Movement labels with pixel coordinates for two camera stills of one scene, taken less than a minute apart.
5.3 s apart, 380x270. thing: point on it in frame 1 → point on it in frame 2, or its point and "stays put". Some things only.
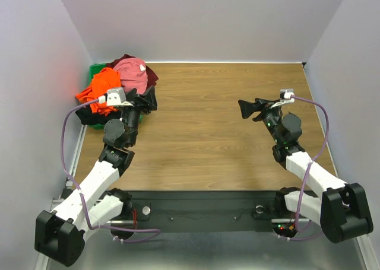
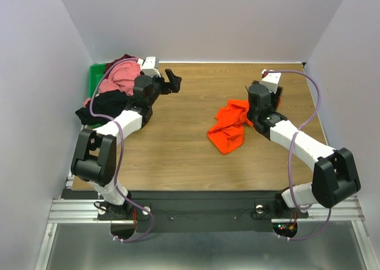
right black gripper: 262,108 → 276,97
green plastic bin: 93,67 stays put
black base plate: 205,211 stays put
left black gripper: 145,99 → 169,88
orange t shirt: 105,79 → 228,134
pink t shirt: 133,74 stays put
